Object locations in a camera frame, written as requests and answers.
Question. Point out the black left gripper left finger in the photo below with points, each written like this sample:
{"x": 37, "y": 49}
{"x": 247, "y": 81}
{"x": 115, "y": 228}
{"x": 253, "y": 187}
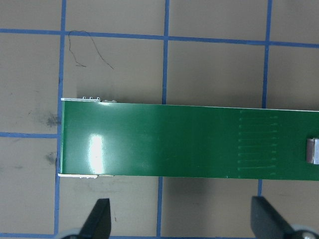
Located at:
{"x": 98, "y": 223}

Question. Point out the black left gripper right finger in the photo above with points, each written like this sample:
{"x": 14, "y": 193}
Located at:
{"x": 266, "y": 222}

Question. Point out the brown cylindrical capacitor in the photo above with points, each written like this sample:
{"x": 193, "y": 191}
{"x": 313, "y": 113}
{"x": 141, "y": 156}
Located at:
{"x": 312, "y": 151}

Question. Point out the green conveyor belt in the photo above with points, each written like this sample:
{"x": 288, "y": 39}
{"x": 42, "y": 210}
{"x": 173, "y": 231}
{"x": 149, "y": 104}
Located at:
{"x": 101, "y": 138}

